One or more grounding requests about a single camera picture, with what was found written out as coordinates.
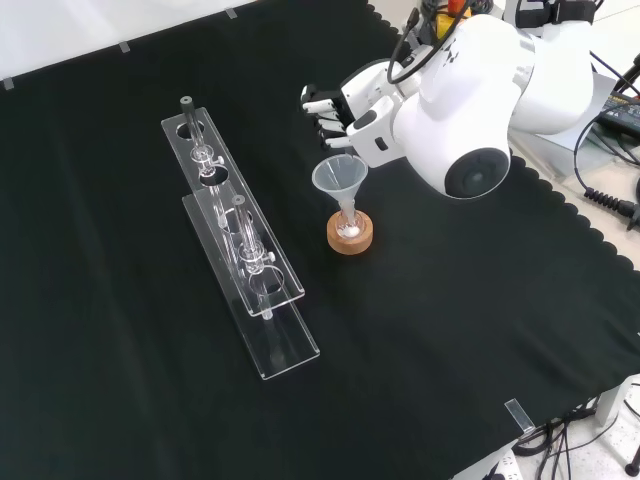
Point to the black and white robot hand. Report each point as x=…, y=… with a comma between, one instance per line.
x=372, y=125

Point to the clear plastic funnel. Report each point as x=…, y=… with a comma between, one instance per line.
x=340, y=177

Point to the glass round-bottom flask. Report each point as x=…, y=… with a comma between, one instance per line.
x=348, y=227

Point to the clear acrylic funnel stand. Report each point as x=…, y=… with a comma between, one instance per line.
x=235, y=235

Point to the yellow stop button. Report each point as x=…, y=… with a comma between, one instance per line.
x=445, y=25

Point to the grey tape piece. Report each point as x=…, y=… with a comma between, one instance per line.
x=231, y=13
x=124, y=47
x=7, y=83

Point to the pale grey board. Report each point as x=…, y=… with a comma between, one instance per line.
x=560, y=150

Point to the black bench cloth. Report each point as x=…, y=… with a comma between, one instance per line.
x=450, y=300

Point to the black power adapter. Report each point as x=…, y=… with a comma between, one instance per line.
x=620, y=112

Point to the clear tape strip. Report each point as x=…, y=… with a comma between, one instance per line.
x=519, y=415

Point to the white power strip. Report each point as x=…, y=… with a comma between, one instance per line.
x=502, y=467

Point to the black tripod leg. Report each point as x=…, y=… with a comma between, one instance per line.
x=632, y=450

